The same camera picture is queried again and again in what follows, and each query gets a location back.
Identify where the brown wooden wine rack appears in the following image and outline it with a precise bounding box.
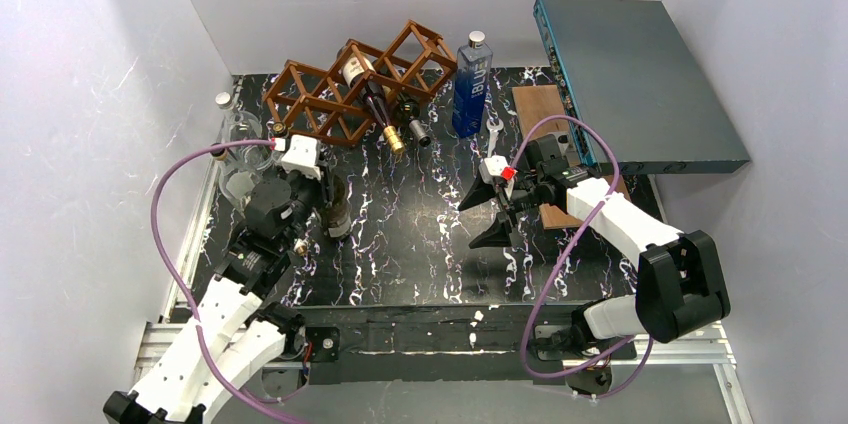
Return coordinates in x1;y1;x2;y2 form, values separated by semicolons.
262;20;458;155

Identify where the teal metal box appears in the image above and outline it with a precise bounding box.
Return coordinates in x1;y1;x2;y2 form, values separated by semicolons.
533;0;751;175

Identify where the clear bottle white gold label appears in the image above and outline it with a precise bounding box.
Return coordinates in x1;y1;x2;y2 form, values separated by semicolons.
210;149;262;215

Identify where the dark bottle black cap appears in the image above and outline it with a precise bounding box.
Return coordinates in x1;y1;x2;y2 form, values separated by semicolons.
394;95;432;147

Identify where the blue transparent bottle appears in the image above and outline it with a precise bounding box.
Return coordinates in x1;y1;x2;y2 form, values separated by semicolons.
452;30;493;138

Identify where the dark wine bottle gold cap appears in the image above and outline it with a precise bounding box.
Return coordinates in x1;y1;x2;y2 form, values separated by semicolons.
341;54;405;156

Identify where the grey metal bracket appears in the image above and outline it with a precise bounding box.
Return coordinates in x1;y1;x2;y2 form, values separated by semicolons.
551;132;571;153

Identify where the dark bottle grey cap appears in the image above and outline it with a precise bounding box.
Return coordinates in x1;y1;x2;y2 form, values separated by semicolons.
319;174;351;240

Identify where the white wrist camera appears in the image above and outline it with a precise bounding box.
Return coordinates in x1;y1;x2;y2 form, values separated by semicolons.
479;155;517;185
272;135;321;180

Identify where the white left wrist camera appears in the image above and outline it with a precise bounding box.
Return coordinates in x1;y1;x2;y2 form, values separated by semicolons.
272;135;321;180

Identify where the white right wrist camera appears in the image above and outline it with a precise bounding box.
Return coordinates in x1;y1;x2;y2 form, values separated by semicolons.
479;155;517;185

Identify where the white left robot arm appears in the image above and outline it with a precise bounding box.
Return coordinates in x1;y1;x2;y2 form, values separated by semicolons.
103;165;346;423

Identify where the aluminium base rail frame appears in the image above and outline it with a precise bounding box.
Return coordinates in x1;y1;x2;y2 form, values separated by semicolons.
122;76;757;424

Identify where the silver wrench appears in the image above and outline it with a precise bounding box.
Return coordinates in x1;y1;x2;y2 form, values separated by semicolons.
486;117;504;158

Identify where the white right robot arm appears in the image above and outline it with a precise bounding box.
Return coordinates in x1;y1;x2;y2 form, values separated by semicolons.
458;132;731;350

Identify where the clear bottle silver cap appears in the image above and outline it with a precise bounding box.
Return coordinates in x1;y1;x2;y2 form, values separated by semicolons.
215;92;271;170

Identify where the wooden board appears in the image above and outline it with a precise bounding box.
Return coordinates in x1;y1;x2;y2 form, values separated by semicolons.
511;83;636;230

